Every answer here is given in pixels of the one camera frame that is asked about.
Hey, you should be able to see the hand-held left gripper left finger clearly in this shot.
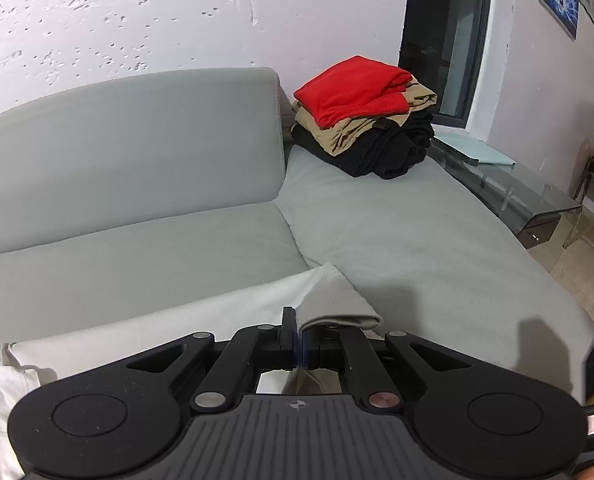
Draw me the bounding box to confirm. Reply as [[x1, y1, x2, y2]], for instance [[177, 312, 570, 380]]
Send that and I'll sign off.
[[124, 306, 299, 413]]

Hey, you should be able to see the dark window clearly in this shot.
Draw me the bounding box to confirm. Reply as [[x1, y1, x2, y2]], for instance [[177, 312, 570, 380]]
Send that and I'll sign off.
[[398, 0, 494, 129]]

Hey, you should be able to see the grey sofa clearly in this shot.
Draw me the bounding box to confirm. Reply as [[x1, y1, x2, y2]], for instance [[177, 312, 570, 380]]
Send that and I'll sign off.
[[0, 66, 594, 411]]

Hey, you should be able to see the glass side table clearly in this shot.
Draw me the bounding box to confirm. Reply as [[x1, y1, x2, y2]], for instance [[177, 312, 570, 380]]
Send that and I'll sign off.
[[427, 132, 584, 251]]

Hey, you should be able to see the light grey hoodie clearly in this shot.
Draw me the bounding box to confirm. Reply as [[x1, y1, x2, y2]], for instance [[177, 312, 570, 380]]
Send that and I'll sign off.
[[0, 261, 384, 480]]

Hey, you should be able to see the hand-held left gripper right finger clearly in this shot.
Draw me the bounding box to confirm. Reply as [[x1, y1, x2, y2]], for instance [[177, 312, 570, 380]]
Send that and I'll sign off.
[[302, 327, 478, 413]]

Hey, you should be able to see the red folded garment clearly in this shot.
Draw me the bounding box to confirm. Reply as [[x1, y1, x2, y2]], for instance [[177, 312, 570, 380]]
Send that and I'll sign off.
[[293, 55, 414, 129]]

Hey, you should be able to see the pale green book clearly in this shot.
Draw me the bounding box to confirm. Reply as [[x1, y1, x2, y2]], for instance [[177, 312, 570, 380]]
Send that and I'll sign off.
[[433, 131, 518, 167]]

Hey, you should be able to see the tan folded garment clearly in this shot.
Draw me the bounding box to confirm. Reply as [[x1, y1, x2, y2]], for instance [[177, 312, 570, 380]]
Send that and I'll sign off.
[[291, 77, 438, 157]]

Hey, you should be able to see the black folded garment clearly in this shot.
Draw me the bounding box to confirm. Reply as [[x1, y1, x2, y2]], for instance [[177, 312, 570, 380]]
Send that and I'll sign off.
[[291, 110, 435, 181]]

